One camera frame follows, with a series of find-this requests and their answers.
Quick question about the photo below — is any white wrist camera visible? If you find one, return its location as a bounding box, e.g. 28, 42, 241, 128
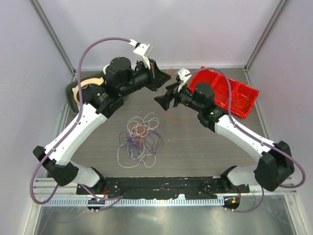
176, 68, 192, 92
129, 39, 152, 70

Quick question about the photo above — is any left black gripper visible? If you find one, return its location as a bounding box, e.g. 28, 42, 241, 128
120, 58, 171, 98

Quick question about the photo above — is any slotted cable duct rail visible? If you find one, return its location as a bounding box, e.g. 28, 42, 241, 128
44, 196, 224, 207

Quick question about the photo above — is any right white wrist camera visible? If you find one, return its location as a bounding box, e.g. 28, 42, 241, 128
176, 68, 192, 92

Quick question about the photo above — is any dark green plastic tray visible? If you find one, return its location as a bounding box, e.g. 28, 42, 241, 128
65, 71, 108, 115

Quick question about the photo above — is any orange thin cable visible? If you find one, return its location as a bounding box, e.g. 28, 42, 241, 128
131, 124, 150, 147
165, 67, 185, 124
231, 85, 254, 111

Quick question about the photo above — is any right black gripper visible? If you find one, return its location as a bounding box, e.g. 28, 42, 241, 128
155, 81, 203, 113

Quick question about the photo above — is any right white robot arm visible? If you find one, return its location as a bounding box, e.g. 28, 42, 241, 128
154, 82, 294, 193

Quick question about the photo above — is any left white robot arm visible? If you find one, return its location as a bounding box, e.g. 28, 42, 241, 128
33, 57, 171, 195

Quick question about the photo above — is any purple thin cable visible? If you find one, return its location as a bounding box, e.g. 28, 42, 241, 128
118, 129, 164, 162

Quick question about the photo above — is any red plastic divided bin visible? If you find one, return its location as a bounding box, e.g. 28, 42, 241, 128
188, 70, 259, 118

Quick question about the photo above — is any white thin cable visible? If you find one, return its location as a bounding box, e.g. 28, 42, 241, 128
116, 112, 160, 169

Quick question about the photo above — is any wooden ring with black disc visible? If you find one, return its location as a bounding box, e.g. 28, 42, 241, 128
74, 77, 105, 105

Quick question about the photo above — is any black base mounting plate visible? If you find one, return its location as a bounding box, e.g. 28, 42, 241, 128
76, 175, 250, 199

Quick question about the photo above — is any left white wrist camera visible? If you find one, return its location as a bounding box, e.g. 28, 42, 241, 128
129, 39, 152, 70

